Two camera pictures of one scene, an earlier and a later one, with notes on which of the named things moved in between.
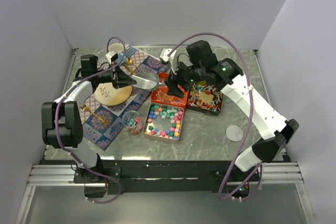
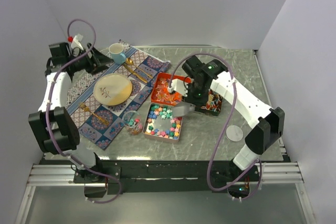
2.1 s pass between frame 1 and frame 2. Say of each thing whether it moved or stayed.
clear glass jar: stayed
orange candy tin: stayed
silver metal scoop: moved
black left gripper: moved
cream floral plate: stayed
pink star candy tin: stayed
